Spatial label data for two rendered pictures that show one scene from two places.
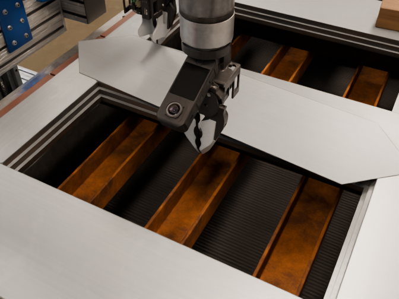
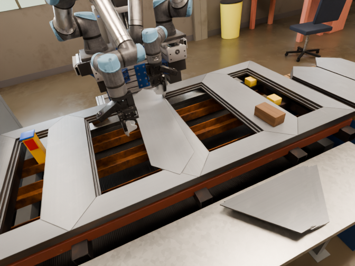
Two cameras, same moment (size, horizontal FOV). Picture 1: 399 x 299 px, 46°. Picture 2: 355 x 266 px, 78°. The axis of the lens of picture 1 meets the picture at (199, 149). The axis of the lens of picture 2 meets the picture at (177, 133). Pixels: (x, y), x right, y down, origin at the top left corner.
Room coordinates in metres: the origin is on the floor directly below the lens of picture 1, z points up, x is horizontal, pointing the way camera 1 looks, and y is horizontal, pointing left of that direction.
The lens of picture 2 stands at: (0.16, -0.73, 1.46)
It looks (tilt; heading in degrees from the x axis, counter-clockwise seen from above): 38 degrees down; 44
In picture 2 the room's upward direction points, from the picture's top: 8 degrees counter-clockwise
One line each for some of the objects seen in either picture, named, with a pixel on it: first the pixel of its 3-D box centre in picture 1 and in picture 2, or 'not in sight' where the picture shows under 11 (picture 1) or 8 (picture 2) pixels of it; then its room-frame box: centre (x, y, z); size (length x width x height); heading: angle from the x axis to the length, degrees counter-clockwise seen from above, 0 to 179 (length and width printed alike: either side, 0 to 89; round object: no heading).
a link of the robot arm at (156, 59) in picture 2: not in sight; (154, 57); (0.92, 0.10, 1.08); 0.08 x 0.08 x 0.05
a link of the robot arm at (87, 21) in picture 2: not in sight; (86, 23); (0.94, 0.67, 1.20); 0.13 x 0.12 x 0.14; 163
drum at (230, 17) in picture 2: not in sight; (230, 19); (4.63, 1.67, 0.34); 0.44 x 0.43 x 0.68; 152
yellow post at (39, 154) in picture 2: not in sight; (38, 151); (0.29, 0.40, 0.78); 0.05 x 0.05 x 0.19; 62
